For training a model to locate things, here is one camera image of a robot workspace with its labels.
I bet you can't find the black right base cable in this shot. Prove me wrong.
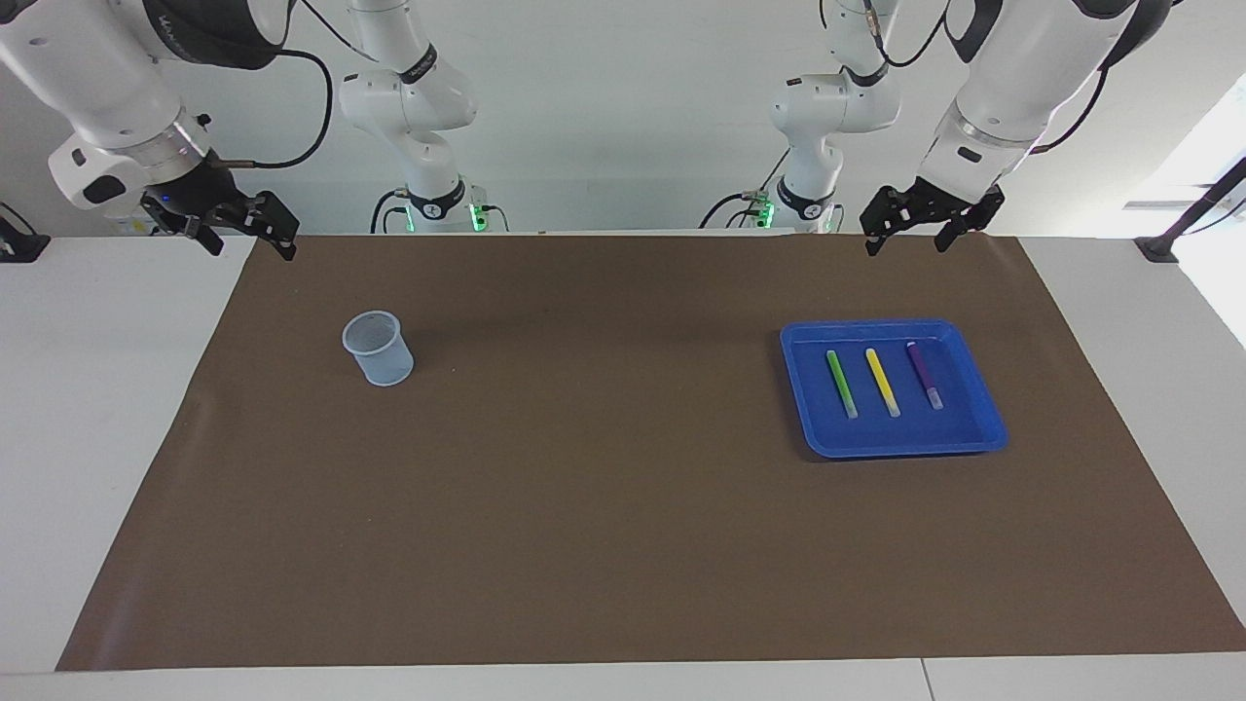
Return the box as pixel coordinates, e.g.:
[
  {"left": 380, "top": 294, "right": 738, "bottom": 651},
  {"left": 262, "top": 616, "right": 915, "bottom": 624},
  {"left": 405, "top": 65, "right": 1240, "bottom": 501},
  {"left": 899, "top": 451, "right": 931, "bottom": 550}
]
[{"left": 370, "top": 188, "right": 415, "bottom": 235}]

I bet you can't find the brown table mat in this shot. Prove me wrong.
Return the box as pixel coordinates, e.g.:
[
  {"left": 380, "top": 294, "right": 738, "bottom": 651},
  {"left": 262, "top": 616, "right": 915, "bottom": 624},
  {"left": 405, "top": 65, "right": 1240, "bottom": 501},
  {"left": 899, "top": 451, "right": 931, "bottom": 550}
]
[{"left": 55, "top": 234, "right": 1246, "bottom": 673}]

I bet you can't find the blue plastic tray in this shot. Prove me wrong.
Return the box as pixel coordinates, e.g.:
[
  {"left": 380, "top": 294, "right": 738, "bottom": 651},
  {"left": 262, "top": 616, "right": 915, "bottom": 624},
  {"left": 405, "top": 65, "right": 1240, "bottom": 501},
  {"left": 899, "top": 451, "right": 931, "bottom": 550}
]
[{"left": 779, "top": 318, "right": 1009, "bottom": 460}]

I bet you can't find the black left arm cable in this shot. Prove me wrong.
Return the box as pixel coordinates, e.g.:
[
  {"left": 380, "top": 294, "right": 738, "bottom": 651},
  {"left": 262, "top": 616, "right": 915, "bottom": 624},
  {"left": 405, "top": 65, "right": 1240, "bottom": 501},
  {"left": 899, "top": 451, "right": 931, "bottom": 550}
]
[{"left": 823, "top": 0, "right": 1111, "bottom": 155}]

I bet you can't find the yellow pen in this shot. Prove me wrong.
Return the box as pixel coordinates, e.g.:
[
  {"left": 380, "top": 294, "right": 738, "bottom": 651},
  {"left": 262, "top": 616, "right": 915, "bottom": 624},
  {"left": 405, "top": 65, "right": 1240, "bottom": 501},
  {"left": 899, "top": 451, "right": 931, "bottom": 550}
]
[{"left": 864, "top": 348, "right": 901, "bottom": 419}]

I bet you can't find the black clamp with long rod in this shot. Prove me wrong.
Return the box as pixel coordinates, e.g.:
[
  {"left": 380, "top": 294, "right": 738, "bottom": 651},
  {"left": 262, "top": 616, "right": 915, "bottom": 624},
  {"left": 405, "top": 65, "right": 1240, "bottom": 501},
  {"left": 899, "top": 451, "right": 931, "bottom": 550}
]
[{"left": 1134, "top": 156, "right": 1246, "bottom": 264}]

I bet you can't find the black table clamp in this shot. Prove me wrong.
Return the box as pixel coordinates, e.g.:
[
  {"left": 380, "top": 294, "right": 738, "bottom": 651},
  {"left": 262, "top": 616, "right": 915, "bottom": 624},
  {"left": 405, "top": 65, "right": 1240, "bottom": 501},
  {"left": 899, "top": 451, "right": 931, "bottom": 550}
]
[{"left": 0, "top": 202, "right": 52, "bottom": 264}]

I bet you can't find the black base cable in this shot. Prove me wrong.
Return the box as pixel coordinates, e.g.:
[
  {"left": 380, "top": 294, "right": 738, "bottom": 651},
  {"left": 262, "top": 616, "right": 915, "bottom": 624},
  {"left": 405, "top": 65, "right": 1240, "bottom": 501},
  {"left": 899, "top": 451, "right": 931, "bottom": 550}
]
[
  {"left": 699, "top": 146, "right": 791, "bottom": 231},
  {"left": 370, "top": 188, "right": 415, "bottom": 235}
]

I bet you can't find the clear plastic cup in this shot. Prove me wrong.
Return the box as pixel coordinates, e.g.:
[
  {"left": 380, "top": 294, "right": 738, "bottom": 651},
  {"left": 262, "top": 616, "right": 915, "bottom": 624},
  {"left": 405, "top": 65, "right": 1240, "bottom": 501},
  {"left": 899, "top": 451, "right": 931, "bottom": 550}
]
[{"left": 341, "top": 310, "right": 416, "bottom": 387}]

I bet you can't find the green pen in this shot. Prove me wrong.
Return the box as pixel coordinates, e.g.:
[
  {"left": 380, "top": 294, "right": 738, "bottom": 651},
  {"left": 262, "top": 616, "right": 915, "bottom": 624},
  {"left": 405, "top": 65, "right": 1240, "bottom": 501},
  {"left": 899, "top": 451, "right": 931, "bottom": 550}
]
[{"left": 825, "top": 350, "right": 860, "bottom": 421}]

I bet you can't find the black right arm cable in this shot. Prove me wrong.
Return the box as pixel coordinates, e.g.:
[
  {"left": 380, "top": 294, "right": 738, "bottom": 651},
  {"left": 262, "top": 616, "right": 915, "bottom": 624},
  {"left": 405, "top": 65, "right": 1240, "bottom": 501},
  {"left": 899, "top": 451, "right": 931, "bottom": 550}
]
[{"left": 209, "top": 47, "right": 335, "bottom": 171}]

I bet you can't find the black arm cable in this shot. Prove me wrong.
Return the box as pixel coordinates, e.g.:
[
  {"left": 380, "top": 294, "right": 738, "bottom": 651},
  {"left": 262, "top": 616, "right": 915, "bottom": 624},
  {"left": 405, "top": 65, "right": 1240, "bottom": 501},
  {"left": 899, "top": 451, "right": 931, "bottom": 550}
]
[
  {"left": 209, "top": 47, "right": 335, "bottom": 171},
  {"left": 823, "top": 0, "right": 1111, "bottom": 155}
]

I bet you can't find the purple pen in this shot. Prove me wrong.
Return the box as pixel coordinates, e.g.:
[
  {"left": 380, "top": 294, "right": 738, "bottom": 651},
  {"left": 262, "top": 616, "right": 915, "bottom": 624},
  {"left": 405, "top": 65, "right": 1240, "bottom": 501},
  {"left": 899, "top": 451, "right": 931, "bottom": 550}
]
[{"left": 905, "top": 341, "right": 945, "bottom": 411}]

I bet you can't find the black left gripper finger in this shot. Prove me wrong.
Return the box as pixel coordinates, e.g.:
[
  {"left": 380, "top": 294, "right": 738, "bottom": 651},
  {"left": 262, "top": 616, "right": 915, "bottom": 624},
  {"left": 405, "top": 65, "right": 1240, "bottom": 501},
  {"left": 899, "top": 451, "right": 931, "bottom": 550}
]
[
  {"left": 936, "top": 190, "right": 1005, "bottom": 253},
  {"left": 861, "top": 188, "right": 895, "bottom": 257}
]

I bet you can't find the black left base cable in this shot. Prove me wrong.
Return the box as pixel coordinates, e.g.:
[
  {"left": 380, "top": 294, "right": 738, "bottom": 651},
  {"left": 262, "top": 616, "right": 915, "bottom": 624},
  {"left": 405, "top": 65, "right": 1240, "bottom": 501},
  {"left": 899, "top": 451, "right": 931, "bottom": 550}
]
[{"left": 699, "top": 146, "right": 791, "bottom": 231}]

